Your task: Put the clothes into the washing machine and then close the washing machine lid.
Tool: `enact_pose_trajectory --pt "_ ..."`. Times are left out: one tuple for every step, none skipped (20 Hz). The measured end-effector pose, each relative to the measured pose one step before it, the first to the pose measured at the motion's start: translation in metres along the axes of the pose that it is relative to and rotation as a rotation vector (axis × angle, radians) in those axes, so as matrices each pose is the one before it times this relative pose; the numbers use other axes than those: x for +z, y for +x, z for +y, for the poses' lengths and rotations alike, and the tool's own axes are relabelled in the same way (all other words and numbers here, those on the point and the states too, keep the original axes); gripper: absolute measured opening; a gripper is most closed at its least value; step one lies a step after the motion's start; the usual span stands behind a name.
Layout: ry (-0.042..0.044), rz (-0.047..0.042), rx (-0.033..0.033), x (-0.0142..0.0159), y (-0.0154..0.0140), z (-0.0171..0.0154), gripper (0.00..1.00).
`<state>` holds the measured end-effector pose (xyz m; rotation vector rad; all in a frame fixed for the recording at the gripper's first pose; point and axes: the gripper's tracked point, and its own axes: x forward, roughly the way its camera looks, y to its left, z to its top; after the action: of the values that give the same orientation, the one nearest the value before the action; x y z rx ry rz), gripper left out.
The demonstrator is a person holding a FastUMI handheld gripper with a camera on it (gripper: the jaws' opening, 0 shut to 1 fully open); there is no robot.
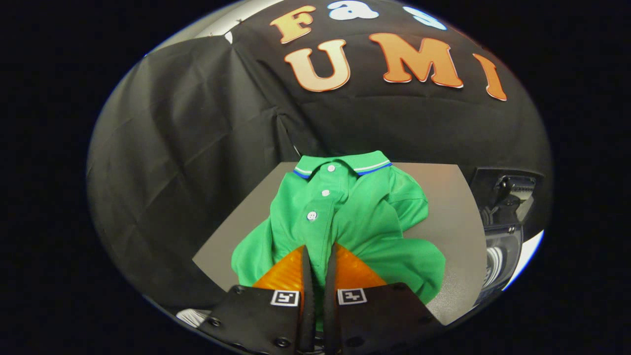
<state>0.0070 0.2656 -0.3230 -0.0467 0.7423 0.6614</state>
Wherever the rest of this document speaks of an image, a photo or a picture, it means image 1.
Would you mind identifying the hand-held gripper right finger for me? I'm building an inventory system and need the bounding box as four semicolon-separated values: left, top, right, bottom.
323;243;444;355

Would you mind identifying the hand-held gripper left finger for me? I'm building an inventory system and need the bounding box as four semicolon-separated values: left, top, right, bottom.
200;244;316;355

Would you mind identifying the green polo shirt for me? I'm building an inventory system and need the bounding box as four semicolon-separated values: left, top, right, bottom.
232;150;447;331

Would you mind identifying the grey washing machine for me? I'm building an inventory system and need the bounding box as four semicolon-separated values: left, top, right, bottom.
468;168;545;302

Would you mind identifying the dark washing machine lid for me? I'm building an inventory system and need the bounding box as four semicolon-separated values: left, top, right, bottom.
471;168;544;228

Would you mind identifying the black backdrop cloth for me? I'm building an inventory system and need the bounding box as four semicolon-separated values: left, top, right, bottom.
86;0;553;316

